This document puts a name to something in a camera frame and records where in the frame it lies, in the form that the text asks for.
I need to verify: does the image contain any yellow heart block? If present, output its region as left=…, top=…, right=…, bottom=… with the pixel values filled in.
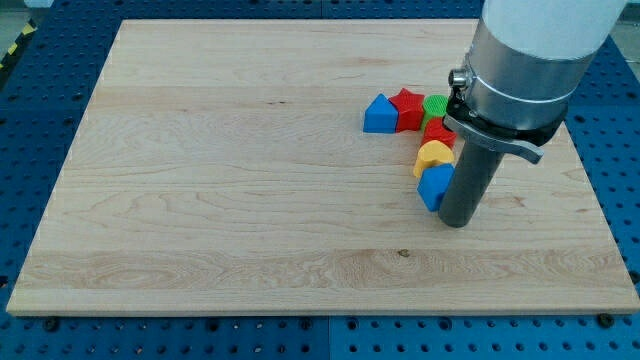
left=413, top=140, right=455, bottom=178

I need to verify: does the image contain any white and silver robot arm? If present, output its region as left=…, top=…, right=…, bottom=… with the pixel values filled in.
left=465, top=0, right=627, bottom=130

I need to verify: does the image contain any black and silver clamp lever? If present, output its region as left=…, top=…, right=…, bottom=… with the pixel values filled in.
left=443, top=69, right=568, bottom=164

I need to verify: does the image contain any red star block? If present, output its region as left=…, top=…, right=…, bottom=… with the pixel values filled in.
left=389, top=88, right=424, bottom=133

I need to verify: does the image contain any light wooden board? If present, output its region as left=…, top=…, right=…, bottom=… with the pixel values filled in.
left=7, top=20, right=639, bottom=317

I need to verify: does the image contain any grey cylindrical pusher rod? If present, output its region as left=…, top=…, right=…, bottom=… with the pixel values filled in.
left=438, top=142, right=504, bottom=228

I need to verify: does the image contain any blue pentagon block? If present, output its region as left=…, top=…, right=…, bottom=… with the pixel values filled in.
left=417, top=164, right=455, bottom=212

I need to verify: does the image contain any blue house-shaped block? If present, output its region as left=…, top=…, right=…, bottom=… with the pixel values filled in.
left=363, top=94, right=398, bottom=134

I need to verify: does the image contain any green cylinder block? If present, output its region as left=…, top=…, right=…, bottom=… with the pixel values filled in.
left=421, top=94, right=448, bottom=130

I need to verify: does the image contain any red round block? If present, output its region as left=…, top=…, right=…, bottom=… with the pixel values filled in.
left=421, top=117, right=457, bottom=149

